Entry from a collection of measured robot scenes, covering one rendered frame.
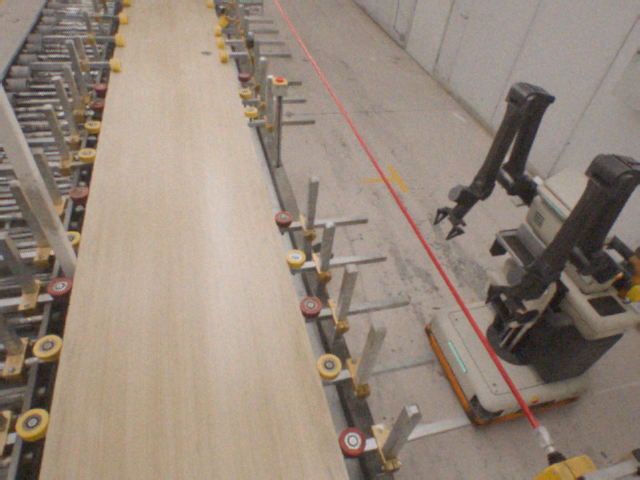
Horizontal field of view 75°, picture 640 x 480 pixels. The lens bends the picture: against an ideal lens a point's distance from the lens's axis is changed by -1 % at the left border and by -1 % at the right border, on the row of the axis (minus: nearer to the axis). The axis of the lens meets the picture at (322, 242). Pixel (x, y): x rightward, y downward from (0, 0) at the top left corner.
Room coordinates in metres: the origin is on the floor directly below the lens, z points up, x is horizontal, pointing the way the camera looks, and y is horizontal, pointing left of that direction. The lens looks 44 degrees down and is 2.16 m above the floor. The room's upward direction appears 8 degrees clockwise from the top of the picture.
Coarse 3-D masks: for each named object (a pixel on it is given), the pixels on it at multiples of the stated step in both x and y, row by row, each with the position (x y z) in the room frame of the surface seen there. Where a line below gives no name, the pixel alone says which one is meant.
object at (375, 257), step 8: (352, 256) 1.30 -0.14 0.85; (360, 256) 1.31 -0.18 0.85; (368, 256) 1.32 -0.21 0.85; (376, 256) 1.32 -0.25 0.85; (384, 256) 1.33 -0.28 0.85; (304, 264) 1.21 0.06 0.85; (312, 264) 1.22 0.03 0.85; (336, 264) 1.25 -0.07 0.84; (344, 264) 1.26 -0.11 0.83; (360, 264) 1.29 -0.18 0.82; (296, 272) 1.18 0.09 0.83
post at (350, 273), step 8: (352, 264) 0.97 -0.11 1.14; (344, 272) 0.97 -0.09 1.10; (352, 272) 0.95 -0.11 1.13; (344, 280) 0.96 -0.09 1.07; (352, 280) 0.95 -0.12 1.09; (344, 288) 0.95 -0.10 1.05; (352, 288) 0.95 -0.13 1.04; (344, 296) 0.95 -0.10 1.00; (352, 296) 0.96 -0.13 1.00; (344, 304) 0.95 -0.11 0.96; (336, 312) 0.97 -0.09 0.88; (344, 312) 0.95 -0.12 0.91; (336, 336) 0.95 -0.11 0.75
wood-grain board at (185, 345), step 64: (192, 0) 4.34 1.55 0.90; (128, 64) 2.77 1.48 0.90; (192, 64) 2.91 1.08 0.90; (128, 128) 1.98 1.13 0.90; (192, 128) 2.07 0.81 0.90; (128, 192) 1.45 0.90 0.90; (192, 192) 1.52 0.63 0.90; (256, 192) 1.58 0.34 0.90; (128, 256) 1.07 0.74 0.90; (192, 256) 1.12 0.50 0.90; (256, 256) 1.17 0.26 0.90; (128, 320) 0.79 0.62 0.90; (192, 320) 0.83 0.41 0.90; (256, 320) 0.87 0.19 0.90; (64, 384) 0.54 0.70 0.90; (128, 384) 0.57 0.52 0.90; (192, 384) 0.60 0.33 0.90; (256, 384) 0.63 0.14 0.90; (320, 384) 0.66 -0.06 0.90; (64, 448) 0.37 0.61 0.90; (128, 448) 0.39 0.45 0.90; (192, 448) 0.42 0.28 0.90; (256, 448) 0.44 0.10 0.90; (320, 448) 0.46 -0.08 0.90
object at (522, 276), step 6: (510, 270) 1.00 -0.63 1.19; (516, 270) 0.99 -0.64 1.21; (522, 270) 0.98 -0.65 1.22; (528, 270) 0.99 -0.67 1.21; (534, 270) 1.01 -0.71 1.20; (510, 276) 0.98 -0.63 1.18; (516, 276) 0.97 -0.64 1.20; (522, 276) 0.96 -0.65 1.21; (528, 276) 0.97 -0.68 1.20; (534, 276) 0.98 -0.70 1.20; (540, 276) 0.99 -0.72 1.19; (552, 276) 0.97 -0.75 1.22; (558, 276) 0.98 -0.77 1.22; (510, 282) 0.97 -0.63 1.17; (516, 282) 0.96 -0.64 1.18; (522, 282) 0.95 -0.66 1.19; (528, 282) 0.97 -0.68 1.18; (546, 282) 0.97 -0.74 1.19
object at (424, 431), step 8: (464, 416) 0.65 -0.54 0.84; (432, 424) 0.61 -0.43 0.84; (440, 424) 0.61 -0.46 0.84; (448, 424) 0.62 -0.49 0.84; (456, 424) 0.62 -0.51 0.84; (464, 424) 0.62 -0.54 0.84; (416, 432) 0.58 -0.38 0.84; (424, 432) 0.58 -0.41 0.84; (432, 432) 0.58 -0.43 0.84; (440, 432) 0.59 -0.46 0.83; (368, 440) 0.53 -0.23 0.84; (408, 440) 0.55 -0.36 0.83; (368, 448) 0.51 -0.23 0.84; (376, 448) 0.51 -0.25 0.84
